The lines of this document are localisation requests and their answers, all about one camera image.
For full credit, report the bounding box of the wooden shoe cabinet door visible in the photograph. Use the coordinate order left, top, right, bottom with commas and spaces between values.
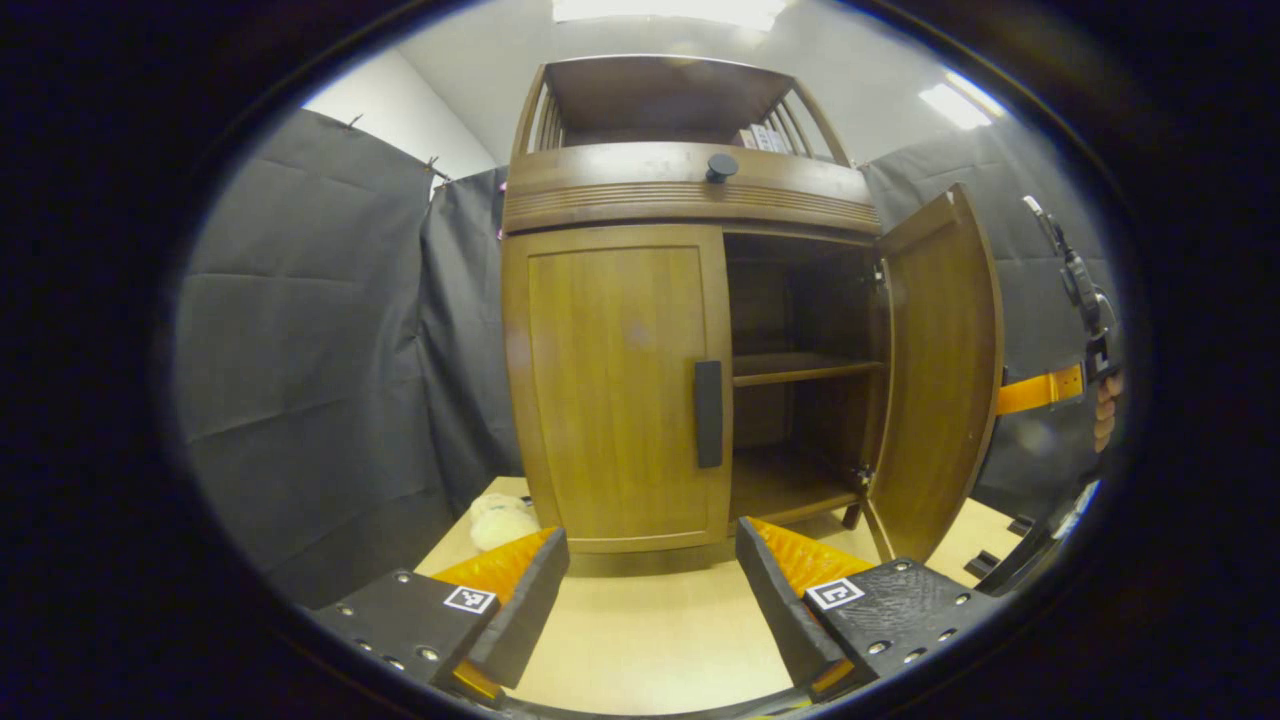
502, 222, 736, 554
862, 183, 1006, 563

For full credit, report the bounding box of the black backdrop cloth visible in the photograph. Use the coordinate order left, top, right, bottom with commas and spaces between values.
175, 108, 1121, 611

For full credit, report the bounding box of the ceiling light panel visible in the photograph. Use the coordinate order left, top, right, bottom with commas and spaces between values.
918, 70, 1006, 131

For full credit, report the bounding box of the black door handle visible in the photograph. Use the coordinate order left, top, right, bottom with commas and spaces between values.
694, 360, 724, 469

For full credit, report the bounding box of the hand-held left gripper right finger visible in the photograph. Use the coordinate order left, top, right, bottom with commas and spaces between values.
735, 517, 1001, 704

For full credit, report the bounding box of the wooden inner shelf board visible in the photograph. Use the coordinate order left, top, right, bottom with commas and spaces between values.
733, 352, 886, 389

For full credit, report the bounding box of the row of books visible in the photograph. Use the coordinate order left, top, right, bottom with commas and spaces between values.
740, 122, 801, 153

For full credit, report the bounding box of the wooden double-door shoe cabinet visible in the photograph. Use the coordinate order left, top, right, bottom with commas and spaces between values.
500, 53, 1006, 579

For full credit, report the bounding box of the white plush toy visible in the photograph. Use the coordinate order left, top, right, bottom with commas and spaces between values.
468, 492, 541, 553

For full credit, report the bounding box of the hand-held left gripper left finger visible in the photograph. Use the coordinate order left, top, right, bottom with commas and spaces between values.
310, 527, 571, 706

